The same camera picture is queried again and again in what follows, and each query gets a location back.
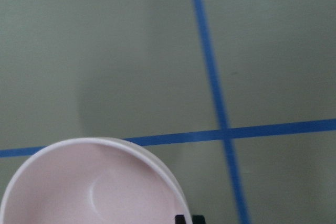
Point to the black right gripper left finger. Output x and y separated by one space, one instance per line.
180 219

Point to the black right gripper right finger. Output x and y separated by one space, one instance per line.
198 219

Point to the pink bowl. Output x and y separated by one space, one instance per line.
93 180

